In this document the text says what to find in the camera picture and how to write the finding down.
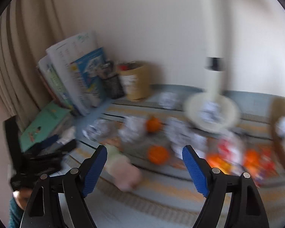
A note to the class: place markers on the cardboard pen holder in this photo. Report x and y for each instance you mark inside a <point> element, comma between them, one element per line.
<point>135,79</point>

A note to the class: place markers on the pink green soft toy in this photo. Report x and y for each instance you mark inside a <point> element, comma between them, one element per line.
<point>125,175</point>

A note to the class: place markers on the blue cover book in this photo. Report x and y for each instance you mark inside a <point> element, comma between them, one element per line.
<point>85,72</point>

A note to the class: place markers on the patterned blue woven mat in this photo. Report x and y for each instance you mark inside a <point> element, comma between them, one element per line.
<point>166,196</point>

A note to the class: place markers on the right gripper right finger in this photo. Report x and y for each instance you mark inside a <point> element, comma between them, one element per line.
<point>246,207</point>

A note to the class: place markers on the orange tangerine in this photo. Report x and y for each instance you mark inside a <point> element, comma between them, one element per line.
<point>153,125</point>
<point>158,155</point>

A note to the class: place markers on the black mesh pen cup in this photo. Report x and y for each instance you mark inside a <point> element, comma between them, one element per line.
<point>113,86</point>

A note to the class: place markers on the crumpled white paper ball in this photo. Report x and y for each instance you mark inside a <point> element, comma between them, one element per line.
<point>133,129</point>

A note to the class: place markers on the white upright workbook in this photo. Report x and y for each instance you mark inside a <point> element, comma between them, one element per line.
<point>62,54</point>

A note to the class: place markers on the red orange snack plush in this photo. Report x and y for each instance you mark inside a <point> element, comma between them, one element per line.
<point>259,163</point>

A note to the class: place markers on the person's left hand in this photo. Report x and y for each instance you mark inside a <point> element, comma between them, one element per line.
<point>22,196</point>

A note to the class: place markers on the woven brown basket bowl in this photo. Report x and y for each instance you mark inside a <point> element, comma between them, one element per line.
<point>277,127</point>

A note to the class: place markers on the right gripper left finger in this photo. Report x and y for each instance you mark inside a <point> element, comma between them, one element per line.
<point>43,208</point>

